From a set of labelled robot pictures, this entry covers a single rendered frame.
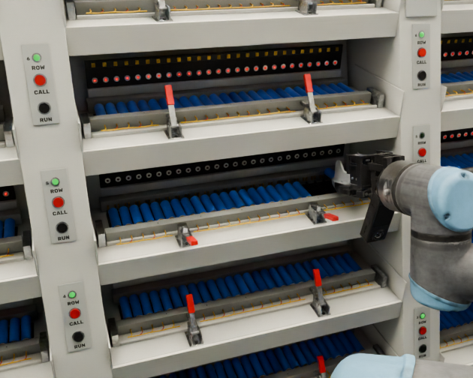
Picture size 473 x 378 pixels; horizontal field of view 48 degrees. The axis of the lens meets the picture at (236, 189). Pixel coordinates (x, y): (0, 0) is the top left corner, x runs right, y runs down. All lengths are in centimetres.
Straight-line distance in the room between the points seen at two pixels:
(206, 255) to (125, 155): 23
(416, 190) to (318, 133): 24
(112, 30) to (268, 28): 27
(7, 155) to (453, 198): 69
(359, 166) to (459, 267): 27
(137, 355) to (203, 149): 40
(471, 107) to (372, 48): 24
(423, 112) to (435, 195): 34
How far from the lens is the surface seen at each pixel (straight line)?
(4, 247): 101
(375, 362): 35
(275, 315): 111
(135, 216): 103
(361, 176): 101
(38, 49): 90
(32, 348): 107
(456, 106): 120
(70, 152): 91
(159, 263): 97
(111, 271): 96
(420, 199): 86
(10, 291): 97
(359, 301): 118
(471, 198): 86
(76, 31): 91
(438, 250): 86
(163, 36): 93
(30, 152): 91
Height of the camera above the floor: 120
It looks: 12 degrees down
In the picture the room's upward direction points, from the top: 4 degrees counter-clockwise
